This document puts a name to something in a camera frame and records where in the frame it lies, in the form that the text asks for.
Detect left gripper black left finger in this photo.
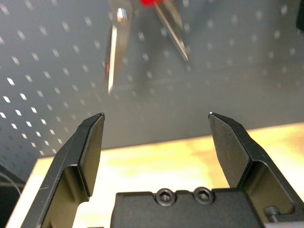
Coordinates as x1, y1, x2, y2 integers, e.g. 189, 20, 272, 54
20, 113, 105, 228

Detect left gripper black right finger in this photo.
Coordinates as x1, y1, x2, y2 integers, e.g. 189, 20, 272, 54
208, 112, 304, 217

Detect red handled scissors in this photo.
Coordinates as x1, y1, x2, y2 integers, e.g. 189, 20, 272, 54
139, 0, 190, 62

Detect grey pegboard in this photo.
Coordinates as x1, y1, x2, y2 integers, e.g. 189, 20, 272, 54
0, 0, 304, 171

